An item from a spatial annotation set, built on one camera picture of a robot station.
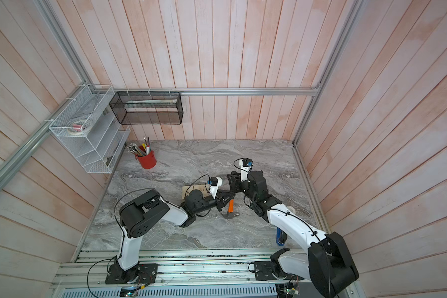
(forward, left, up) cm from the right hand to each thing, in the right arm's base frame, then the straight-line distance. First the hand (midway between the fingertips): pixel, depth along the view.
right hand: (232, 173), depth 84 cm
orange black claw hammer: (-14, +1, -14) cm, 19 cm away
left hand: (-8, -1, -7) cm, 11 cm away
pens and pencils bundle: (+19, +51, -6) cm, 54 cm away
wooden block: (-8, +12, -1) cm, 15 cm away
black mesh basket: (+41, +49, +7) cm, 64 cm away
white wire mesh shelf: (+3, +58, +12) cm, 59 cm away
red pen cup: (+18, +49, -14) cm, 54 cm away
